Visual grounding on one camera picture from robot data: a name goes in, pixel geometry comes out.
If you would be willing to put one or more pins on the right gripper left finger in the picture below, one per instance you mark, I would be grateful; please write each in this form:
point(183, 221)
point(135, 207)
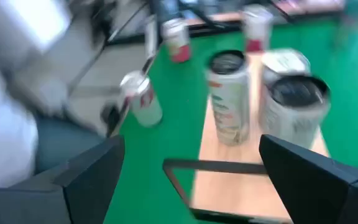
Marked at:
point(42, 205)

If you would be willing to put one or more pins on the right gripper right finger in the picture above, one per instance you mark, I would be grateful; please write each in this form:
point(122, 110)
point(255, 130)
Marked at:
point(322, 199)

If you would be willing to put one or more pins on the slim white can dark top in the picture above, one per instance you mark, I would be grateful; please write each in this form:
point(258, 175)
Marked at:
point(228, 109)
point(294, 118)

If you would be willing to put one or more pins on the silver can red print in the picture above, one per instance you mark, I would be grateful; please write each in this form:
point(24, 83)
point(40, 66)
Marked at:
point(256, 31)
point(145, 105)
point(177, 43)
point(286, 63)

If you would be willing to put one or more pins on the person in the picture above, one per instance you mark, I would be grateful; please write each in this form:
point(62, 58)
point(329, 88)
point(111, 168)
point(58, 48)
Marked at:
point(5, 140)

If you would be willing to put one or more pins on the green table mat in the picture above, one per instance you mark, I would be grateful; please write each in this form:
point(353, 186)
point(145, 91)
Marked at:
point(182, 93)

